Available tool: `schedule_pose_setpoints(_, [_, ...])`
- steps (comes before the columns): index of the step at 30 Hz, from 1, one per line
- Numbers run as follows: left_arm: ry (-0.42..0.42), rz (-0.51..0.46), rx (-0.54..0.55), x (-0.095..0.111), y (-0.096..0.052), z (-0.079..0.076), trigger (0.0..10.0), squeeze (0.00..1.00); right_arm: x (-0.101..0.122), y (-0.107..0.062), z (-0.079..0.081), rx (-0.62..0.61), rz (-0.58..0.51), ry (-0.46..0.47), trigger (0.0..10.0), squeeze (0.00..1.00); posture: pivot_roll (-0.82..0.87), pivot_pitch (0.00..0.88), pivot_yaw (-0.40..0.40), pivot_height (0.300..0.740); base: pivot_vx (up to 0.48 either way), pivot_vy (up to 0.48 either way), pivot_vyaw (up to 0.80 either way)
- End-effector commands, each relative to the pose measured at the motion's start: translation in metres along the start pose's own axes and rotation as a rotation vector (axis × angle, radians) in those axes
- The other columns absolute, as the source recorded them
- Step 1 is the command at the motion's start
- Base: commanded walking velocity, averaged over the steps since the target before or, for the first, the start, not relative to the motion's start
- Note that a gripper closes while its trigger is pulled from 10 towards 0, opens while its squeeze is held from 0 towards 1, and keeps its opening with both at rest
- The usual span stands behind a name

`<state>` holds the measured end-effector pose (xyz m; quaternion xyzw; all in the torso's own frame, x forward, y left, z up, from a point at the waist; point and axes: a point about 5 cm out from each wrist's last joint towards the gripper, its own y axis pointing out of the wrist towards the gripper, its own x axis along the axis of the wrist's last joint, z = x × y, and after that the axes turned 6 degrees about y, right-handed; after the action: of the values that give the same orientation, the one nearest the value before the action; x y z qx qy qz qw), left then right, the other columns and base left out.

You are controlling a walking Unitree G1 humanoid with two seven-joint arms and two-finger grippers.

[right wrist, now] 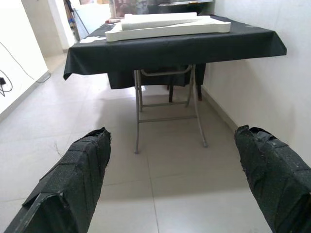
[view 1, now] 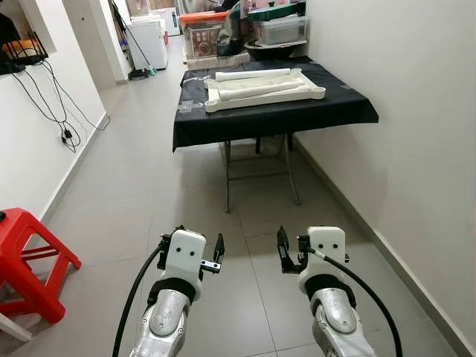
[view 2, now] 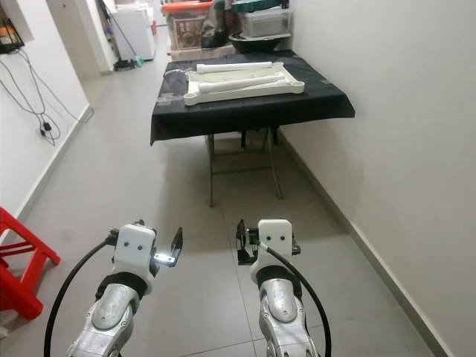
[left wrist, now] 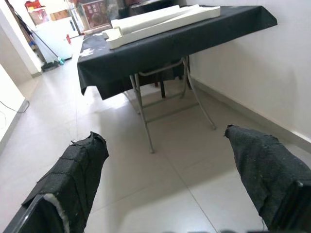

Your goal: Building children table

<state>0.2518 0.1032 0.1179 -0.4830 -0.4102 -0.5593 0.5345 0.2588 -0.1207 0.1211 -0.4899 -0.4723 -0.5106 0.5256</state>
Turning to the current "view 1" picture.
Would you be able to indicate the black bag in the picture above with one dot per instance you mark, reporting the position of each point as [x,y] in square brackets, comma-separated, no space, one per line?
[234,33]

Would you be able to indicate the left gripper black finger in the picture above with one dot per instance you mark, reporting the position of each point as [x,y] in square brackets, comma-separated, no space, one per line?
[220,251]

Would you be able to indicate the speckled stone ledge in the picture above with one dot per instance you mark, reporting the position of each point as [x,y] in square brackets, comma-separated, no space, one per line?
[201,62]

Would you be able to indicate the black bowl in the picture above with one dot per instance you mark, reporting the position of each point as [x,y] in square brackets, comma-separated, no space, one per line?
[275,52]

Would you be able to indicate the black power adapter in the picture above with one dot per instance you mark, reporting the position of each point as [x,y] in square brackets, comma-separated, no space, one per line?
[68,134]

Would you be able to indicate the dark green lid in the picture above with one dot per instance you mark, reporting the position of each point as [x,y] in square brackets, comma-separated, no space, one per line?
[275,11]

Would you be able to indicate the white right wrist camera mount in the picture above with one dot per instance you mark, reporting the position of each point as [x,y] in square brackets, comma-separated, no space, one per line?
[326,253]

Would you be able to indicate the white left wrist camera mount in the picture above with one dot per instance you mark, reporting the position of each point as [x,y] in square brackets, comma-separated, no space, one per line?
[184,256]

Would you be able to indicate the red plastic stool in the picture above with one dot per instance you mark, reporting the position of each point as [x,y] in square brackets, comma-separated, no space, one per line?
[22,253]

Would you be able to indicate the orange lid storage box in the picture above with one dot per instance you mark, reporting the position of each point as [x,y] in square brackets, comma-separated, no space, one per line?
[202,41]

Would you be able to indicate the clear plastic storage box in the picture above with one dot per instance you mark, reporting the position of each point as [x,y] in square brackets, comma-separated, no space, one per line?
[281,31]

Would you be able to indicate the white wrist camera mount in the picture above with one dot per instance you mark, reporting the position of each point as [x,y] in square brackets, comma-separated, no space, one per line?
[184,256]
[326,253]

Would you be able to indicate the white plastic children table top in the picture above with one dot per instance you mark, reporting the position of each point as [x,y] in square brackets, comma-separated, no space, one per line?
[216,104]

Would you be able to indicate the metal folding table frame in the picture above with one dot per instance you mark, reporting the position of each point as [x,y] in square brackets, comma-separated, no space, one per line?
[227,178]

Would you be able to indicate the white appliance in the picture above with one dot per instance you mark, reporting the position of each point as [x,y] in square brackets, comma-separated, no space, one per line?
[149,44]

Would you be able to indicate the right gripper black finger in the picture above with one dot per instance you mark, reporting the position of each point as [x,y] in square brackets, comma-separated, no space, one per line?
[283,244]

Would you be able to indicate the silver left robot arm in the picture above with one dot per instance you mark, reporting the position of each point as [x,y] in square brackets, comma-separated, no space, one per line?
[167,320]

